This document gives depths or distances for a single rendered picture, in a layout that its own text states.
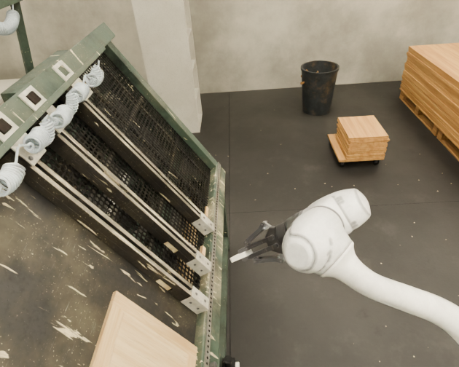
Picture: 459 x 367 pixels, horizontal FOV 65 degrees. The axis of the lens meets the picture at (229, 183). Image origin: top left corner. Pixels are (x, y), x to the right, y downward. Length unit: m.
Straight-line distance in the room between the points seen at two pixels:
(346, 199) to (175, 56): 4.07
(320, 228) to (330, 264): 0.08
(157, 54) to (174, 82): 0.40
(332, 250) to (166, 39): 4.18
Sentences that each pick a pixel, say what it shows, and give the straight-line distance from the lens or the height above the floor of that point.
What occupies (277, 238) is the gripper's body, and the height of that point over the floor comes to 1.71.
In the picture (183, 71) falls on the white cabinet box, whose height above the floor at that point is 0.87.
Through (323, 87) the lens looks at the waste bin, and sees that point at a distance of 5.31.
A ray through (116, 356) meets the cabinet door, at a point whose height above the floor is 1.23.
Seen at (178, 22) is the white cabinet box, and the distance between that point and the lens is 4.67.
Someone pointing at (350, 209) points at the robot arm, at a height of 1.85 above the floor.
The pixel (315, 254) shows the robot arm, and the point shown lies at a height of 1.87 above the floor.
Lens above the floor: 2.42
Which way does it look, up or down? 36 degrees down
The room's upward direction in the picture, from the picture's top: 5 degrees counter-clockwise
